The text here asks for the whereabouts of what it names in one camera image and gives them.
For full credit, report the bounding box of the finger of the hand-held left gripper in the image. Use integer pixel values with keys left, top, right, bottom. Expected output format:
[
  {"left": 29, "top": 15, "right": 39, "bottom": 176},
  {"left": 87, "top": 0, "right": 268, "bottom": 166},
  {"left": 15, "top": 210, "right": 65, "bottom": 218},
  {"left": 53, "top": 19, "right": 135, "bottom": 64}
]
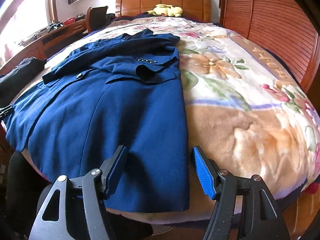
[{"left": 0, "top": 104, "right": 14, "bottom": 120}]

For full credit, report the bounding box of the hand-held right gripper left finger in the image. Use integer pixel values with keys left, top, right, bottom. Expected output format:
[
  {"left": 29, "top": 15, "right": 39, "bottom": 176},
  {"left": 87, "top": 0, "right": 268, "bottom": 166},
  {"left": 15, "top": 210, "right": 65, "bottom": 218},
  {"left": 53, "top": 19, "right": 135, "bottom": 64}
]
[{"left": 28, "top": 144, "right": 129, "bottom": 240}]

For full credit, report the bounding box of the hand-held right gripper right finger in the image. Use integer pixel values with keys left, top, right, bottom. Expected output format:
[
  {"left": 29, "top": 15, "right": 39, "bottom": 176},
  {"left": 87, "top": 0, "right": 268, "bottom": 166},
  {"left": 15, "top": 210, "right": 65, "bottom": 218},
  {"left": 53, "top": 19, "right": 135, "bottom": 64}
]
[{"left": 192, "top": 146, "right": 291, "bottom": 240}]

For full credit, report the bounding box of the blue suit jacket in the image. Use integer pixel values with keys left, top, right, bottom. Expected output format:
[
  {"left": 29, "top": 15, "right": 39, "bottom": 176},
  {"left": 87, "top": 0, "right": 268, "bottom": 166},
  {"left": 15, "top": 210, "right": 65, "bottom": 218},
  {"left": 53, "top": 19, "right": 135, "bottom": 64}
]
[{"left": 4, "top": 29, "right": 190, "bottom": 212}]

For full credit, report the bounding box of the black garment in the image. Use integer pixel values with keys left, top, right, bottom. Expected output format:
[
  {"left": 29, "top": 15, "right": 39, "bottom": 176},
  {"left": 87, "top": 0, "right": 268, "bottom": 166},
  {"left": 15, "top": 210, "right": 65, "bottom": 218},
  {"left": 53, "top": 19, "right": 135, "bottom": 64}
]
[{"left": 0, "top": 57, "right": 47, "bottom": 107}]

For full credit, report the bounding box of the wooden desk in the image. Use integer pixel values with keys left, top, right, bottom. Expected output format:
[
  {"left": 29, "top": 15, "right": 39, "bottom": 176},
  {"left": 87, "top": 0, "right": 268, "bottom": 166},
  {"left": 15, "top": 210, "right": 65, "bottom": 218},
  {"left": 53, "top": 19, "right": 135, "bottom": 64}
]
[{"left": 0, "top": 21, "right": 88, "bottom": 73}]

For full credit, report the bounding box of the floral plush blanket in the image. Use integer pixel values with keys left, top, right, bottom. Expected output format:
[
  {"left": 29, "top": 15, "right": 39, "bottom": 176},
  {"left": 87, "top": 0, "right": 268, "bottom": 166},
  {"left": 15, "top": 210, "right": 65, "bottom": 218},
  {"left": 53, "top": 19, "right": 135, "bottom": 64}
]
[{"left": 15, "top": 17, "right": 320, "bottom": 225}]

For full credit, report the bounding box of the black desktop device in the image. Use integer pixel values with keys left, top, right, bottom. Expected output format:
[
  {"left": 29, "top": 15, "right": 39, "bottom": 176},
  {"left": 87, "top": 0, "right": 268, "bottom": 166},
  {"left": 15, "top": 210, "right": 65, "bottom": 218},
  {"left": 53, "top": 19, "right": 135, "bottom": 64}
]
[{"left": 47, "top": 22, "right": 63, "bottom": 32}]

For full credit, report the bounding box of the wood-framed window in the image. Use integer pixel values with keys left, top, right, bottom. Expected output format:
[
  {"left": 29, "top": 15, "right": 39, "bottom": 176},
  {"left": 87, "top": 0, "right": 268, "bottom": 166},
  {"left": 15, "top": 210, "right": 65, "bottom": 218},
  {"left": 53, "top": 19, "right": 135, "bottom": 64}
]
[{"left": 0, "top": 0, "right": 54, "bottom": 63}]

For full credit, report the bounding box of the red cloth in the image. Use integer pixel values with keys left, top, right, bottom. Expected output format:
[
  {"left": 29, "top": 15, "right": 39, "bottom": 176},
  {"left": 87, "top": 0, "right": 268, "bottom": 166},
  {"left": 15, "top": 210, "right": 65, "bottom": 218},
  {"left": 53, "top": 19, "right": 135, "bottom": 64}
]
[{"left": 304, "top": 182, "right": 320, "bottom": 195}]

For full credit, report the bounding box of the wooden chair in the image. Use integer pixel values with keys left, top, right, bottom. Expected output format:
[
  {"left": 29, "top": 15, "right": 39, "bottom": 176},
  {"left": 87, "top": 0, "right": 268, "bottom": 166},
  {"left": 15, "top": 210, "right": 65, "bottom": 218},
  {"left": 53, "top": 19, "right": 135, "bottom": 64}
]
[{"left": 86, "top": 6, "right": 108, "bottom": 33}]

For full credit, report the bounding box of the yellow plush toy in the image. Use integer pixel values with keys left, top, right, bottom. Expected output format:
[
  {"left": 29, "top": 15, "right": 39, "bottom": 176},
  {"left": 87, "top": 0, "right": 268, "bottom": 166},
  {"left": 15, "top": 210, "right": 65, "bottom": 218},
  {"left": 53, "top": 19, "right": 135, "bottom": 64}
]
[{"left": 146, "top": 4, "right": 184, "bottom": 17}]

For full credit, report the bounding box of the wooden louvred wardrobe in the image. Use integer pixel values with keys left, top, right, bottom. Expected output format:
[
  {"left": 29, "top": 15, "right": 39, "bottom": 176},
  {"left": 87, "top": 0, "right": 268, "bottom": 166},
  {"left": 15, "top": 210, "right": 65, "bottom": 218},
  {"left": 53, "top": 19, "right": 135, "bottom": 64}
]
[{"left": 220, "top": 0, "right": 320, "bottom": 98}]

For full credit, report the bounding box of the wooden bed headboard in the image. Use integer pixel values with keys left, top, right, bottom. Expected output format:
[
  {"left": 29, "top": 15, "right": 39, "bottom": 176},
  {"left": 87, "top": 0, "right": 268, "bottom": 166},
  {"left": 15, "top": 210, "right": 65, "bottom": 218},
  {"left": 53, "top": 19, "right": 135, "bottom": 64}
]
[{"left": 115, "top": 0, "right": 211, "bottom": 22}]

